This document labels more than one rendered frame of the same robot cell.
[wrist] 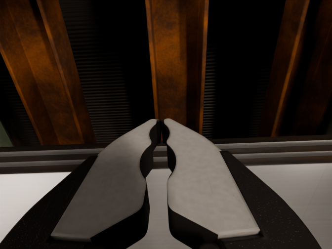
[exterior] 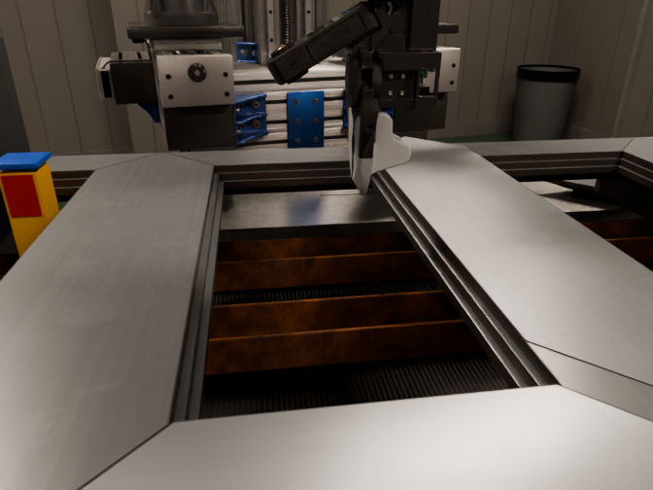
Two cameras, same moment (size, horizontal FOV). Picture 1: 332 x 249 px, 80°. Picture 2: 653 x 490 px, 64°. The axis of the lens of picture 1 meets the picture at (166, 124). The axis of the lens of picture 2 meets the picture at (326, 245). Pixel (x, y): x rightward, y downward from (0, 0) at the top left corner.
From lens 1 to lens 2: 55 cm
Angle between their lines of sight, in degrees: 66
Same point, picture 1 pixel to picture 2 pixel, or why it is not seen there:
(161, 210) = (493, 226)
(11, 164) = (495, 322)
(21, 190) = (526, 302)
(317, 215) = (447, 173)
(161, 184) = (454, 227)
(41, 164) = (479, 299)
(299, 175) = (409, 184)
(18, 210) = (577, 312)
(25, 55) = not seen: outside the picture
